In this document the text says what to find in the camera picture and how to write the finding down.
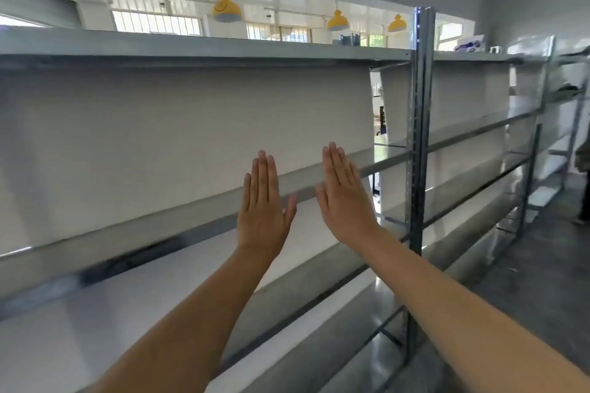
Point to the person's right hand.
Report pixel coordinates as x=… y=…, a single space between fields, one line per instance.
x=345 y=204

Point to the person's left hand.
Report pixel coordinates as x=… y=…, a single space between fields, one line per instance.
x=262 y=217

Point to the grey metal shelving rack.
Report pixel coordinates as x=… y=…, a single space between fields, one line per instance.
x=419 y=130

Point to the person's left forearm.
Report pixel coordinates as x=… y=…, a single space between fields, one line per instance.
x=184 y=337

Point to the person's right forearm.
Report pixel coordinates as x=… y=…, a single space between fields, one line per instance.
x=451 y=314

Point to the yellow pendant lamp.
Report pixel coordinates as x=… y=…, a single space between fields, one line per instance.
x=396 y=25
x=338 y=22
x=227 y=10

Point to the barred window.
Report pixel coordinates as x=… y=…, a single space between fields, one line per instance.
x=276 y=32
x=156 y=23

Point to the white and blue carton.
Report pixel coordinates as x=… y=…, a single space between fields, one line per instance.
x=470 y=45

